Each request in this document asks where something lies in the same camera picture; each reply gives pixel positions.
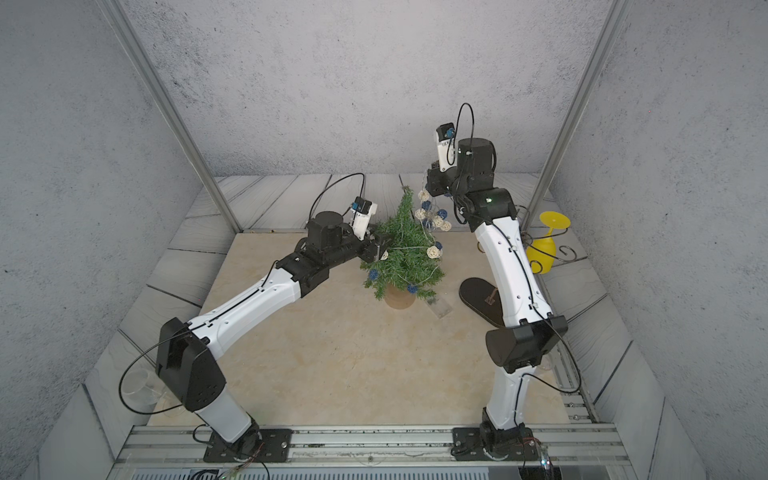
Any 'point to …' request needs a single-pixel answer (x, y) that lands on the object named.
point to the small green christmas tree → (413, 263)
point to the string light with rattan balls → (432, 217)
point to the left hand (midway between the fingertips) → (390, 232)
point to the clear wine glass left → (137, 391)
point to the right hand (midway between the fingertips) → (434, 161)
